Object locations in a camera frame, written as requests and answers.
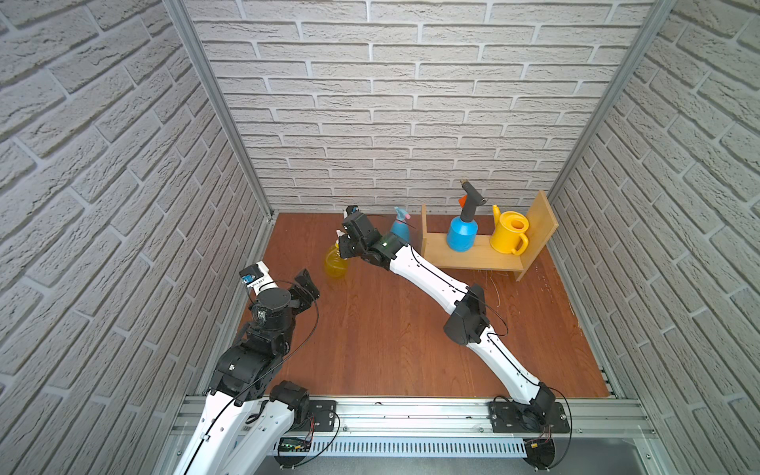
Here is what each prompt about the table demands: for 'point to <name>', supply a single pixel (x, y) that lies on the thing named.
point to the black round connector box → (539, 451)
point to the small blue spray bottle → (400, 227)
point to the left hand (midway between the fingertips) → (291, 272)
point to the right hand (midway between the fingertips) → (330, 249)
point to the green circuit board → (293, 444)
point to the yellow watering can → (508, 236)
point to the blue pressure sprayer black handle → (462, 234)
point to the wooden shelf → (435, 248)
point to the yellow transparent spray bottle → (335, 265)
